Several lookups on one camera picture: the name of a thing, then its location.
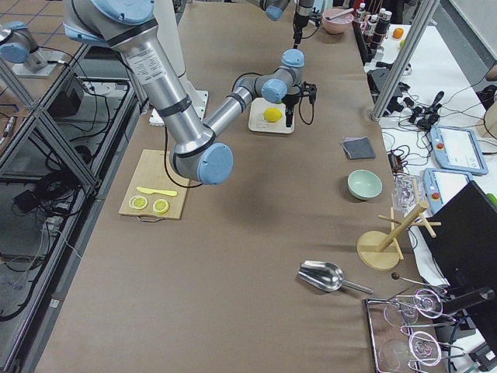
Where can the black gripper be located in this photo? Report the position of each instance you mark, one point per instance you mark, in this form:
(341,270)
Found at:
(290,102)

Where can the yellow lemon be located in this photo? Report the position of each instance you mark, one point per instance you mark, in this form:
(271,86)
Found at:
(272,115)

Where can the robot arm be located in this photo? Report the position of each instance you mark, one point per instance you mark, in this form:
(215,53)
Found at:
(274,9)
(131,29)

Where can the cream plastic tray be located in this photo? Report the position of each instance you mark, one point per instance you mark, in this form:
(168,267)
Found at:
(256,122)

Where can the pink bowl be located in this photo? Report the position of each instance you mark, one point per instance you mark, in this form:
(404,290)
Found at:
(336,21)

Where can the grey folded cloth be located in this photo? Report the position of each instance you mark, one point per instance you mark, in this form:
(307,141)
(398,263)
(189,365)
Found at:
(358,148)

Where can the orange fruit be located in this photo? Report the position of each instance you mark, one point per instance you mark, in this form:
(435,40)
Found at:
(398,33)

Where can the mint green bowl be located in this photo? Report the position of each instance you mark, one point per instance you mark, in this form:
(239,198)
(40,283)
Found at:
(364,184)

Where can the wooden cutting board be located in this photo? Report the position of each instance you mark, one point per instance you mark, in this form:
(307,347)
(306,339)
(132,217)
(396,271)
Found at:
(150,173)

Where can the upper teach pendant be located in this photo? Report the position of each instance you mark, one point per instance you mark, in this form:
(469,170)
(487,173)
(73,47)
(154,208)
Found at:
(457,148)

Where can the teach pendant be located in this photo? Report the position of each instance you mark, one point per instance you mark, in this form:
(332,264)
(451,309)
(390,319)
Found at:
(457,148)
(441,185)

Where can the lower teach pendant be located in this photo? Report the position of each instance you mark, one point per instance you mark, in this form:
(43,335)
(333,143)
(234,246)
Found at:
(441,185)

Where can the yellow plastic knife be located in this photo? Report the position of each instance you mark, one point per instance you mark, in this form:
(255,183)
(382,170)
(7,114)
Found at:
(170,193)

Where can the lemon slice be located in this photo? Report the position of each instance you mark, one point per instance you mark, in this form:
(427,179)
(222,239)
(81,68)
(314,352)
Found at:
(160,206)
(138,202)

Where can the wooden mug tree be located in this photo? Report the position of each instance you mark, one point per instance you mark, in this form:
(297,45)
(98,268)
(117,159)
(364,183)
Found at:
(381,251)

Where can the metal scoop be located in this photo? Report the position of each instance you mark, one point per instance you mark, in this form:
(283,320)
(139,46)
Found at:
(328,277)

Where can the black monitor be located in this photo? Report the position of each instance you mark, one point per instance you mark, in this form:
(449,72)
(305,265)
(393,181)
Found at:
(465,244)

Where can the wine glass rack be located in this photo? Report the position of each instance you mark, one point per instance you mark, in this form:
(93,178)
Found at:
(402,332)

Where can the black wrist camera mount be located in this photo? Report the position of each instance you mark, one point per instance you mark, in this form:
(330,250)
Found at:
(308,90)

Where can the aluminium frame post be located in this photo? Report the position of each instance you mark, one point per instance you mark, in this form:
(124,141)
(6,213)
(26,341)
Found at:
(417,28)

